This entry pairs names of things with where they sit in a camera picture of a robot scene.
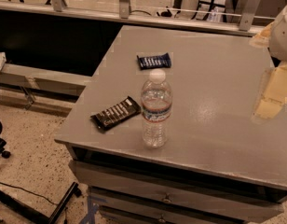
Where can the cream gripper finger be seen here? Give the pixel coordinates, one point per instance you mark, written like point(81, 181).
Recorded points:
point(261, 39)
point(272, 93)

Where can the clear plastic water bottle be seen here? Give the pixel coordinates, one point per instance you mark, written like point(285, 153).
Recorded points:
point(156, 100)

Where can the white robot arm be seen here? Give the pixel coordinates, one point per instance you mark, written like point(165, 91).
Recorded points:
point(278, 40)

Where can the blue rxbar wrapper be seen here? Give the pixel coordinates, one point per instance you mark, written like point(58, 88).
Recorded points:
point(153, 62)

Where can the black rxbar wrapper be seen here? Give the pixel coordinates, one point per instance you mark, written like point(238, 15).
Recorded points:
point(116, 114)

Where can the grey drawer cabinet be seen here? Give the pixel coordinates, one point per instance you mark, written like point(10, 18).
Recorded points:
point(220, 165)

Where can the grey side bench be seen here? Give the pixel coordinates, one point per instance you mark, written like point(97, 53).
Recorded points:
point(29, 79)

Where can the metal railing frame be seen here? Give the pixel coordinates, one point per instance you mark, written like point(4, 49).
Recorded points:
point(239, 17)

